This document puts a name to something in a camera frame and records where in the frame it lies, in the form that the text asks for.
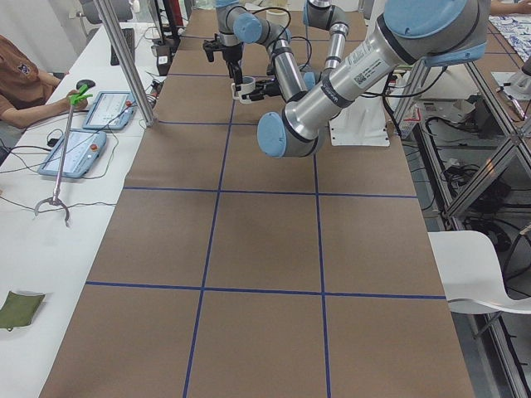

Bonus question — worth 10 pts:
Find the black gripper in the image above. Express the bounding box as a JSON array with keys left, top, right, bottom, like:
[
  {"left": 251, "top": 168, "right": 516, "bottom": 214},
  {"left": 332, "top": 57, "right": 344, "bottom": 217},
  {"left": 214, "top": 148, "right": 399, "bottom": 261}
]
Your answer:
[
  {"left": 242, "top": 80, "right": 283, "bottom": 102},
  {"left": 221, "top": 43, "right": 243, "bottom": 92}
]

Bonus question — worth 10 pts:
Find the white plastic mug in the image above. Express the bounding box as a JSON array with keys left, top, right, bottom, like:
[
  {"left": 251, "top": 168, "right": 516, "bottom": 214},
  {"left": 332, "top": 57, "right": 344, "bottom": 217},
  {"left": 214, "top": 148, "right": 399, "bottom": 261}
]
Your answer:
[{"left": 231, "top": 76, "right": 256, "bottom": 104}]

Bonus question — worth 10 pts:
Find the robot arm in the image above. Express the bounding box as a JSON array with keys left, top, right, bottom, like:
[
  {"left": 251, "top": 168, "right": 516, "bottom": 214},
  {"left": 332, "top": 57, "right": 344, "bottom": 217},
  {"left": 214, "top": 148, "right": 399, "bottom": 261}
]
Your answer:
[
  {"left": 203, "top": 1, "right": 349, "bottom": 104},
  {"left": 257, "top": 0, "right": 490, "bottom": 158}
]

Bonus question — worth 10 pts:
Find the person's hand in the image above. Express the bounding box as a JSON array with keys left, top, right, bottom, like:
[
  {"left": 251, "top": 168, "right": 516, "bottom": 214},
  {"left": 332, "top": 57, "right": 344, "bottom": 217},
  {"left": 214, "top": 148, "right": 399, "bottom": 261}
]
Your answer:
[{"left": 58, "top": 90, "right": 92, "bottom": 112}]

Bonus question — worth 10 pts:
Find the cream plastic bin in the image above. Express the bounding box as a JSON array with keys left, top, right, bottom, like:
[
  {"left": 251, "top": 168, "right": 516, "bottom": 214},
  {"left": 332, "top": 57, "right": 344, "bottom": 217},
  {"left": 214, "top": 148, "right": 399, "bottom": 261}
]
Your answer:
[{"left": 266, "top": 9, "right": 290, "bottom": 27}]

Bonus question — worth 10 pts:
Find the upper teach pendant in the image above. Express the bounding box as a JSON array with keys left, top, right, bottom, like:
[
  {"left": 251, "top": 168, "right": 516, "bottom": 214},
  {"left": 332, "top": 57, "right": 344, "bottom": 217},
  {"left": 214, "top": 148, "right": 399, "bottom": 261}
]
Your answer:
[{"left": 82, "top": 91, "right": 136, "bottom": 130}]

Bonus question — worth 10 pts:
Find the teach pendant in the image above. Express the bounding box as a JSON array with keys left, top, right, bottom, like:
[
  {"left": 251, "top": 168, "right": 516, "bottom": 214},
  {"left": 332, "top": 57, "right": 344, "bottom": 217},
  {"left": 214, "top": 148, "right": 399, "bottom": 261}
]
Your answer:
[
  {"left": 82, "top": 91, "right": 136, "bottom": 130},
  {"left": 37, "top": 129, "right": 107, "bottom": 179}
]

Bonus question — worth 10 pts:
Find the lower teach pendant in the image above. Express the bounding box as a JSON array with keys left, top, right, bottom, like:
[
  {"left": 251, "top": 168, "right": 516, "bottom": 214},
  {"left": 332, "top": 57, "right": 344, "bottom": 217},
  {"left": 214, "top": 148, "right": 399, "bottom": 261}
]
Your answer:
[{"left": 37, "top": 129, "right": 107, "bottom": 179}]

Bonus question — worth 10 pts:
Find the person in brown shirt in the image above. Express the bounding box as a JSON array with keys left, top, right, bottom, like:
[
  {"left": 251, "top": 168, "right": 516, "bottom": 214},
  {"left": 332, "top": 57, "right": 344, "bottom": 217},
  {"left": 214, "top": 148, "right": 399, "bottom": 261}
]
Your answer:
[{"left": 1, "top": 36, "right": 71, "bottom": 129}]

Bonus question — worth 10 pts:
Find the white chair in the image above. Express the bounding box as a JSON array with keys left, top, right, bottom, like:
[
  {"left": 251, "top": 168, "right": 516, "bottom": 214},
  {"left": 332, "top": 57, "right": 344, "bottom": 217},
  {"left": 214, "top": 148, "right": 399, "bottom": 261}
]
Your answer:
[{"left": 428, "top": 231, "right": 530, "bottom": 315}]

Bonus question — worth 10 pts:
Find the green cloth pouch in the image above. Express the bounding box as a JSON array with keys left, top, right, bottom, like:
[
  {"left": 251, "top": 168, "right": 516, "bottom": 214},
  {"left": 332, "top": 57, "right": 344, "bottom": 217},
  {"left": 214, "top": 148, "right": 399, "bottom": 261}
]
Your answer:
[{"left": 1, "top": 291, "right": 45, "bottom": 331}]

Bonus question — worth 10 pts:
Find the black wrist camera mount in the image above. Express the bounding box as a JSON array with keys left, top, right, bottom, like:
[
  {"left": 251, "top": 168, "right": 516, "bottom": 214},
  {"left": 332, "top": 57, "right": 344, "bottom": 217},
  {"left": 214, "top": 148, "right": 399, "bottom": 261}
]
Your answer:
[{"left": 202, "top": 39, "right": 222, "bottom": 63}]

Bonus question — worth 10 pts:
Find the black braided left cable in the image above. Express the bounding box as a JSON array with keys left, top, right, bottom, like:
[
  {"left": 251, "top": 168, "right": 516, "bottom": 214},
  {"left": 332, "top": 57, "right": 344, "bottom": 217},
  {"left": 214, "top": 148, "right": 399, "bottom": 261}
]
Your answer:
[{"left": 290, "top": 36, "right": 313, "bottom": 70}]

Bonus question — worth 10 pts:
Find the black braided cable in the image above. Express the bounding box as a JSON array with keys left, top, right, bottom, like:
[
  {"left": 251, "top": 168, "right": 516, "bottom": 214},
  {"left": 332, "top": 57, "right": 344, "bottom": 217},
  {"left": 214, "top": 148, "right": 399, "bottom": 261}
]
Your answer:
[
  {"left": 248, "top": 6, "right": 291, "bottom": 42},
  {"left": 290, "top": 36, "right": 313, "bottom": 70}
]

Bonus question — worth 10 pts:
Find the black braided right cable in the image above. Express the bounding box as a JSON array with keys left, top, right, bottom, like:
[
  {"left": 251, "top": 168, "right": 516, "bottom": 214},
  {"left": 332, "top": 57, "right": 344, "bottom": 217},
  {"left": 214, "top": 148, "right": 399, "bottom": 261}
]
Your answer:
[{"left": 248, "top": 6, "right": 291, "bottom": 42}]

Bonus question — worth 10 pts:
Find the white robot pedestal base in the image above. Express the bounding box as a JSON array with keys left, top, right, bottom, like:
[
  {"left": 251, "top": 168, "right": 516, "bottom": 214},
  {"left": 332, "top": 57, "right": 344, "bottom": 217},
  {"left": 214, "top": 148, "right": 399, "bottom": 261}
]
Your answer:
[{"left": 329, "top": 97, "right": 390, "bottom": 147}]

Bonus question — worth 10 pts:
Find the aluminium frame post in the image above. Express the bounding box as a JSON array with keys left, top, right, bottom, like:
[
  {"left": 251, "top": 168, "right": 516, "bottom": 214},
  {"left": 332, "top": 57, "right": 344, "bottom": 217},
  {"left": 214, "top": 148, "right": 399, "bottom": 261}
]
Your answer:
[{"left": 94, "top": 0, "right": 154, "bottom": 127}]

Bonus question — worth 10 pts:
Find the green handled reacher grabber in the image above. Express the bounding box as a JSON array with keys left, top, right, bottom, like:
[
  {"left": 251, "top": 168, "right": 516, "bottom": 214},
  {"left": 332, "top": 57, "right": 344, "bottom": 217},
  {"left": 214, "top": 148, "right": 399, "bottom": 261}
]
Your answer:
[{"left": 34, "top": 84, "right": 89, "bottom": 227}]

